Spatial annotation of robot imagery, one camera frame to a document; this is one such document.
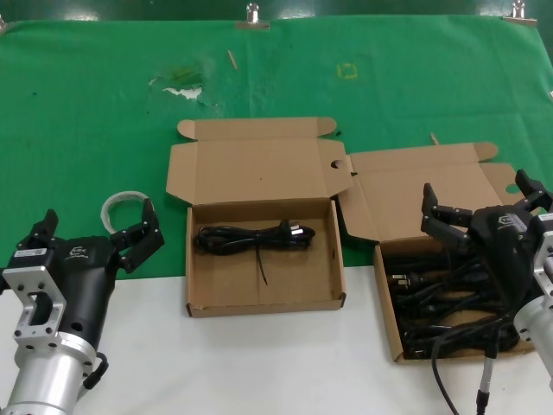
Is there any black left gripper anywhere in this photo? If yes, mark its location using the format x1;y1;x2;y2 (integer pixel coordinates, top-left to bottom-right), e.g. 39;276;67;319
23;197;166;347

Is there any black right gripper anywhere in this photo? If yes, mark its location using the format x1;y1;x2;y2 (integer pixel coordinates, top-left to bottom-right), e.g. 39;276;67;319
421;169;553;313

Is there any black power cord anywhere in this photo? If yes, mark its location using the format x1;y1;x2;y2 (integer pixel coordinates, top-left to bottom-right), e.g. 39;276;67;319
193;219;317;286
385;259;485;303
399;319;532;361

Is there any cardboard box with holed flap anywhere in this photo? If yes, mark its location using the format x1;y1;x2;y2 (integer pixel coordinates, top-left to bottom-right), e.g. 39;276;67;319
166;117;354;320

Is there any clear tape roll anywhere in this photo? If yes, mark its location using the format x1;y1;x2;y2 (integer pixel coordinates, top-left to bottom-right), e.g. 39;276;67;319
100;189;150;233

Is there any green cloth mat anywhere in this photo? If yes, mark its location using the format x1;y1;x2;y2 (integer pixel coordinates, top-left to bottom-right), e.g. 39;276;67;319
0;15;553;282

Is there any metal binder clip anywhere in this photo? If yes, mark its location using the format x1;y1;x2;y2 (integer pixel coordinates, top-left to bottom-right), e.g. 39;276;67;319
503;0;538;26
236;2;270;30

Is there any right silver wrist bracket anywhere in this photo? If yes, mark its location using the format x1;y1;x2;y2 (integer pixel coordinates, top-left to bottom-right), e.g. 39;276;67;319
533;214;553;300

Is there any silver wrist bracket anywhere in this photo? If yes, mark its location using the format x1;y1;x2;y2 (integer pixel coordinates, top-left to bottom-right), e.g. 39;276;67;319
0;246;68;349
533;214;553;300

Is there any left silver wrist bracket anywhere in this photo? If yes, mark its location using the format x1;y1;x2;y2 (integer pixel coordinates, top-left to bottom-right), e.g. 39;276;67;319
0;246;68;349

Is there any cardboard box with cords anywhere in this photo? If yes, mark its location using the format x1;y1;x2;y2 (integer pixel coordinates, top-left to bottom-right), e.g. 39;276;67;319
335;141;537;365

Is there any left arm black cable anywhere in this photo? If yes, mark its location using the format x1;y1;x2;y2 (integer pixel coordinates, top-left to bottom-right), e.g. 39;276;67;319
81;352;108;390

